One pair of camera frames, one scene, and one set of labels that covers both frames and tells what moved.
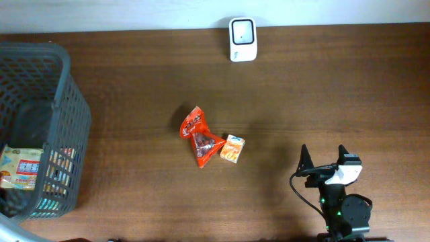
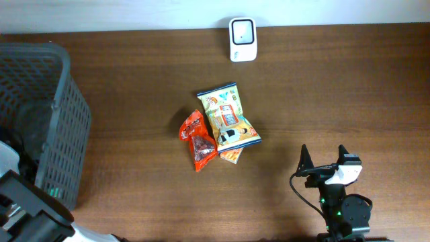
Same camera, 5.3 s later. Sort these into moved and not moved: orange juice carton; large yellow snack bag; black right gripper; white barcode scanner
Moved: large yellow snack bag
Not moved: white barcode scanner; black right gripper; orange juice carton
